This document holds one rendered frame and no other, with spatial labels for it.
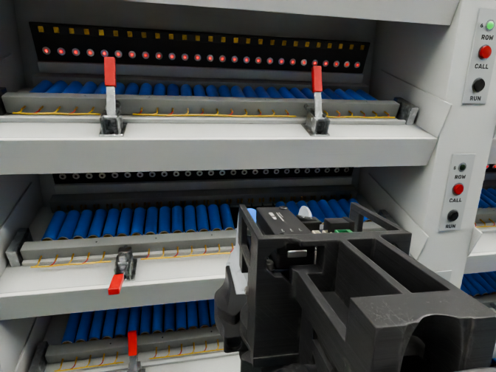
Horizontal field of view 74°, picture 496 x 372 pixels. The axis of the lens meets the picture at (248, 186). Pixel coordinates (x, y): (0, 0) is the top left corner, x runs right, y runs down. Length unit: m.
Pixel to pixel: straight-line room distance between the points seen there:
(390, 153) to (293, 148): 0.15
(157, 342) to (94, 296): 0.16
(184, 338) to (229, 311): 0.42
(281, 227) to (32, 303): 0.42
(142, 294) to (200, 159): 0.20
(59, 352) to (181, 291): 0.24
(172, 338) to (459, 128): 0.56
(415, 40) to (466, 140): 0.18
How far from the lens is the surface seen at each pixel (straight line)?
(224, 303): 0.21
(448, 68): 0.56
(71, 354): 0.65
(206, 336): 0.62
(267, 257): 0.16
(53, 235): 0.56
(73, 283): 0.51
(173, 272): 0.49
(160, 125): 0.46
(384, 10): 0.51
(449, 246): 0.63
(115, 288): 0.42
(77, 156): 0.44
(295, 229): 0.16
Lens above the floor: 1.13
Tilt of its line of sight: 15 degrees down
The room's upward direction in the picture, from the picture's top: 1 degrees clockwise
